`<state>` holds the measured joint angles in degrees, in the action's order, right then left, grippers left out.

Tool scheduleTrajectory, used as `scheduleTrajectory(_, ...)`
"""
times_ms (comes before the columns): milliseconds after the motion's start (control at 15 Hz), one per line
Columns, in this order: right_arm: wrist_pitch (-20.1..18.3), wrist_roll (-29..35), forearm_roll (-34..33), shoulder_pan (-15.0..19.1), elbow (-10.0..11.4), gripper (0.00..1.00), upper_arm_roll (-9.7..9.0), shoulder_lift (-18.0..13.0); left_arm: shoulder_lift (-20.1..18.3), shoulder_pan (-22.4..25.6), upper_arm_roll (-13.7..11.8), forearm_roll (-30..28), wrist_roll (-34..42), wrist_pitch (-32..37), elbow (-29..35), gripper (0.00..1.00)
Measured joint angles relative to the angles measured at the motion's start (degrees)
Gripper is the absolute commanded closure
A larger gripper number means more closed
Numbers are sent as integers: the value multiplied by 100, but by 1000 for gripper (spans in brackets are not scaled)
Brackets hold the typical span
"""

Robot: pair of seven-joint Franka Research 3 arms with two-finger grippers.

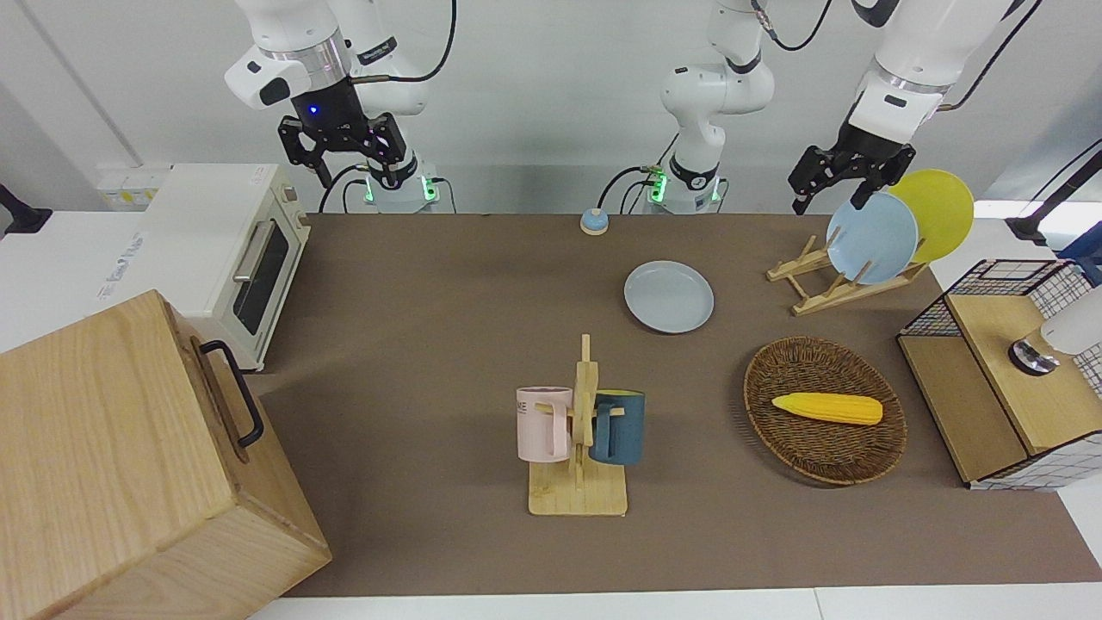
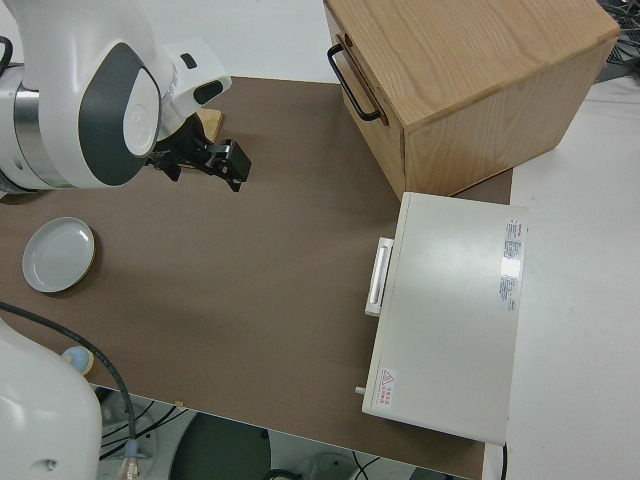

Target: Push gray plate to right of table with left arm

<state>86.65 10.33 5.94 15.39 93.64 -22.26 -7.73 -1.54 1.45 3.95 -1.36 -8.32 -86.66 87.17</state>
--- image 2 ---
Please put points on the wooden mug stand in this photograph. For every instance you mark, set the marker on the wooden mug stand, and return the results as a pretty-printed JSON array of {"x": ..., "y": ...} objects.
[{"x": 211, "y": 122}]

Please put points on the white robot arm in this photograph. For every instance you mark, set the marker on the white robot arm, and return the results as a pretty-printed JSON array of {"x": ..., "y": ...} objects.
[{"x": 50, "y": 75}]

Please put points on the gray round plate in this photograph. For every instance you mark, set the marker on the gray round plate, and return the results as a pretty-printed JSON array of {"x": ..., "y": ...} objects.
[{"x": 59, "y": 255}]

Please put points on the light wooden drawer box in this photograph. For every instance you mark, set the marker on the light wooden drawer box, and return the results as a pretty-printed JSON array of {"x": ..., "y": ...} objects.
[{"x": 475, "y": 75}]

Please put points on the brown table mat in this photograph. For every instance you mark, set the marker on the brown table mat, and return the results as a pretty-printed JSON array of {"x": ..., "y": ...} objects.
[{"x": 250, "y": 275}]

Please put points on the white toaster oven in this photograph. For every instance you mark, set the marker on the white toaster oven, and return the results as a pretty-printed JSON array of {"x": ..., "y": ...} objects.
[{"x": 450, "y": 310}]

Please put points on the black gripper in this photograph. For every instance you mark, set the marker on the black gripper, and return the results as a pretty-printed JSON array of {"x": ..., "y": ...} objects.
[{"x": 190, "y": 152}]

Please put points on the dark gray stool seat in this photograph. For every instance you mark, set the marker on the dark gray stool seat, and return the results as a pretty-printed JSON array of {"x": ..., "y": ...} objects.
[{"x": 220, "y": 447}]

